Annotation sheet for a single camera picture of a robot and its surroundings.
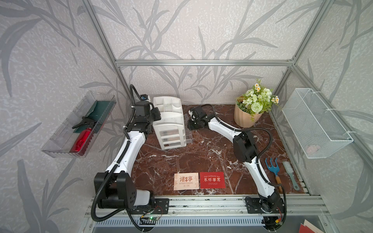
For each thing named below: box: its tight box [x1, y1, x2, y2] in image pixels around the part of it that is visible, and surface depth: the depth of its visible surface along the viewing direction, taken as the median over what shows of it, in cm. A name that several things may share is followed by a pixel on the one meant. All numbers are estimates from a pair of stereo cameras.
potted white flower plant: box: [234, 79, 280, 129], surface depth 87 cm
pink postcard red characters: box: [173, 172, 200, 191], surface depth 84 cm
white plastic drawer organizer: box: [152, 96, 187, 150], surface depth 88 cm
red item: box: [199, 171, 226, 189], surface depth 84 cm
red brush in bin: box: [69, 127, 94, 156], surface depth 59 cm
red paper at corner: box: [299, 223, 316, 233], surface depth 68 cm
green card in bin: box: [73, 99, 117, 134], surface depth 71 cm
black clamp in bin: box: [71, 116, 97, 130], surface depth 67 cm
